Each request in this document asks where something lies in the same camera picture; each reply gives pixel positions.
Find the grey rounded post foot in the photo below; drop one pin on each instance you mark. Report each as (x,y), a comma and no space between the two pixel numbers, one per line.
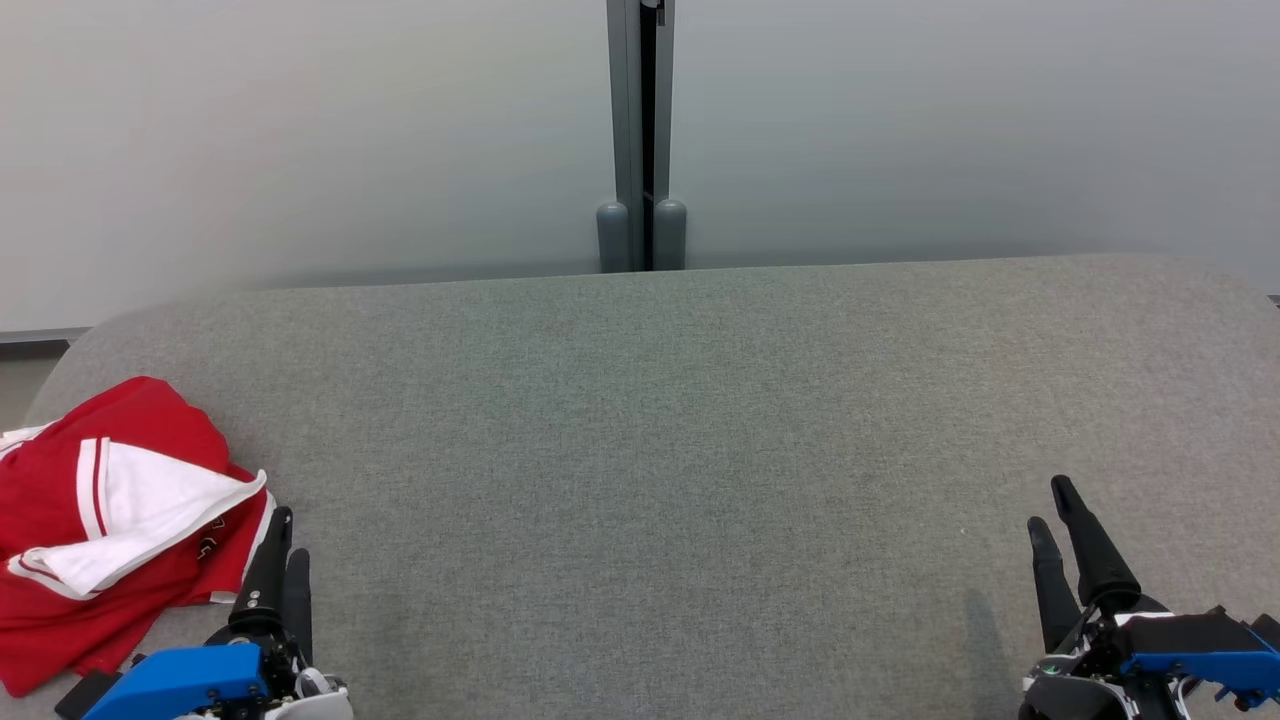
(612,240)
(670,238)

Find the red garment wide white band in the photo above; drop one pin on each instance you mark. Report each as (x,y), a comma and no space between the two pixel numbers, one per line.
(60,640)

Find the red garment thin white stripes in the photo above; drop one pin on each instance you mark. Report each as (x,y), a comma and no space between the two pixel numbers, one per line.
(150,410)

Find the grey partition post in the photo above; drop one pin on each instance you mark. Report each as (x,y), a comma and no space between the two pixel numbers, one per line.
(625,100)

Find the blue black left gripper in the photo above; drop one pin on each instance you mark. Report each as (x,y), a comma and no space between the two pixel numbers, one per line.
(190,680)

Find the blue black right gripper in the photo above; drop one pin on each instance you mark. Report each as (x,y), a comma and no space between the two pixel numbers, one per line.
(1200,668)

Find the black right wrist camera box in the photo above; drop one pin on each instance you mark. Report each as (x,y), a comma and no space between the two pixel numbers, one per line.
(1190,635)

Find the grey baseboard strip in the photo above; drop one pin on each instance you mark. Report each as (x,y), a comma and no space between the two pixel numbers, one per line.
(40,337)

